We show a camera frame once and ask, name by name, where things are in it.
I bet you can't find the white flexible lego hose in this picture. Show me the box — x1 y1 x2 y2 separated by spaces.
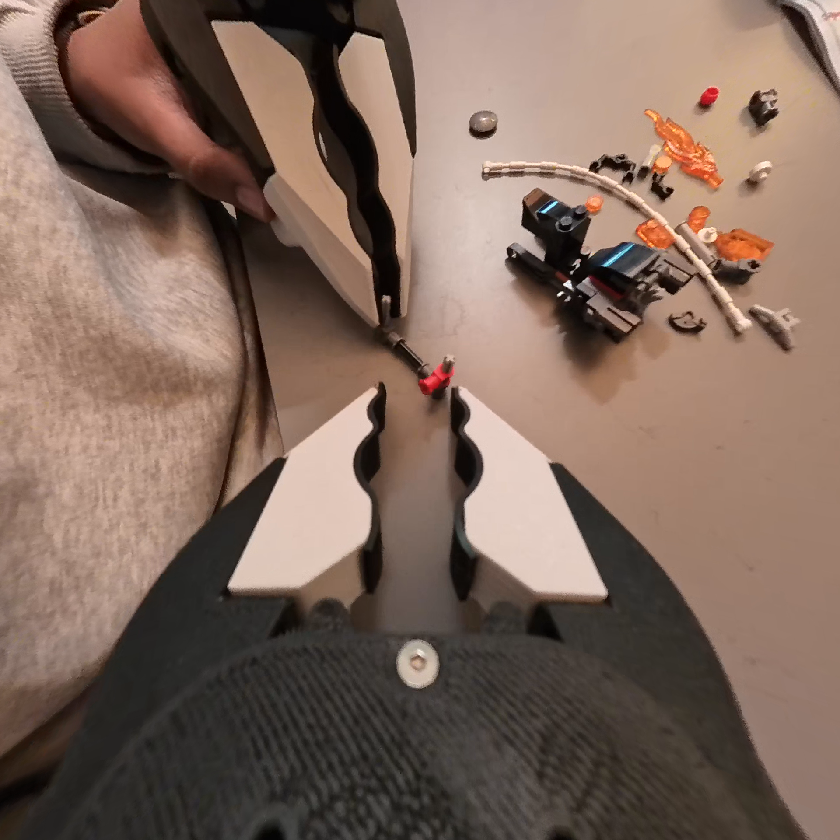
481 159 753 333

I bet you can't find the person's left hand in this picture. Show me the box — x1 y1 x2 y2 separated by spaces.
64 5 278 222

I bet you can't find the black lego motorcycle body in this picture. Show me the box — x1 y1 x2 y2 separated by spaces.
506 188 694 343

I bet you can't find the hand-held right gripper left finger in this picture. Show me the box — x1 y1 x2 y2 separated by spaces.
226 382 389 602

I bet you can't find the lego axle with red connector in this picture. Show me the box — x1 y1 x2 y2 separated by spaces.
378 294 456 397

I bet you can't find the orange transparent lego wedge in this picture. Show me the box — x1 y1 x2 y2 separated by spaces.
714 228 775 261

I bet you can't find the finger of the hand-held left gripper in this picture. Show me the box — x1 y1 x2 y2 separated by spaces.
212 18 384 328
338 31 417 324

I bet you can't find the grey lego blade piece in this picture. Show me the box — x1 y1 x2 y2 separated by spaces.
749 304 802 350

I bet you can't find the person's left forearm grey sleeve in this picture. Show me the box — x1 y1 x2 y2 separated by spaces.
0 0 165 175

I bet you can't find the lego instruction booklet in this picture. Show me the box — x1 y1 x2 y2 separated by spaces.
776 0 840 89

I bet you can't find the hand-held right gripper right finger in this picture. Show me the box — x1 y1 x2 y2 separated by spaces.
449 385 609 606

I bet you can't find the orange transparent lego flame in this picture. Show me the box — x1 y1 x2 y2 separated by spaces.
644 108 725 189

